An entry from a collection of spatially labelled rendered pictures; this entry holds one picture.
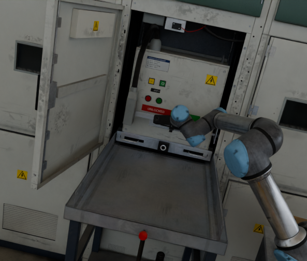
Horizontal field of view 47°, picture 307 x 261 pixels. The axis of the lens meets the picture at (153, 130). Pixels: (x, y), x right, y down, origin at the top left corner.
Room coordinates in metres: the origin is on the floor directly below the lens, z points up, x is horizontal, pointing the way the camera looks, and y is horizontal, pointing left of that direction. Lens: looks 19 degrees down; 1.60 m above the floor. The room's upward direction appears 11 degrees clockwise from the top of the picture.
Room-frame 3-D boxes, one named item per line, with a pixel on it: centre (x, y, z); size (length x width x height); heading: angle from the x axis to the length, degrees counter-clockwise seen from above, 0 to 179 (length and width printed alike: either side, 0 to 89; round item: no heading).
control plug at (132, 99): (1.79, 0.14, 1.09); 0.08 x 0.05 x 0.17; 177
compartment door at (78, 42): (1.54, 0.36, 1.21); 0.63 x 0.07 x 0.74; 166
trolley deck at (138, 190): (1.47, -0.06, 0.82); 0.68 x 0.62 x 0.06; 177
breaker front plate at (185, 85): (1.85, -0.07, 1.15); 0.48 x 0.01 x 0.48; 87
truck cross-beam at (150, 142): (1.87, -0.07, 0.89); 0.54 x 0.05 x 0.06; 87
